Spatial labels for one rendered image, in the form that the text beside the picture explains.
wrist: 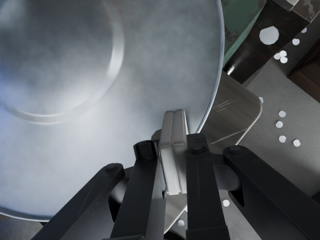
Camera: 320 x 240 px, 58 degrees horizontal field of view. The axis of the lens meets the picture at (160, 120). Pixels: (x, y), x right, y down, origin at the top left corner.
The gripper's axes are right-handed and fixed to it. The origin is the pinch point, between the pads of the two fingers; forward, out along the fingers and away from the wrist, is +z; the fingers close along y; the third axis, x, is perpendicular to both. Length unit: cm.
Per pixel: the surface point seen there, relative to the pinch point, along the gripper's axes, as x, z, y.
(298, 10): 6.5, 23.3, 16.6
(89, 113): 2.0, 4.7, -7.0
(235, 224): -59, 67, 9
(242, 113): 0.1, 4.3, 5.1
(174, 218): -6.9, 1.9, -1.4
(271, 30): 4.9, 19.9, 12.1
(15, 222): -13.7, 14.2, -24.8
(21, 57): 7.3, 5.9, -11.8
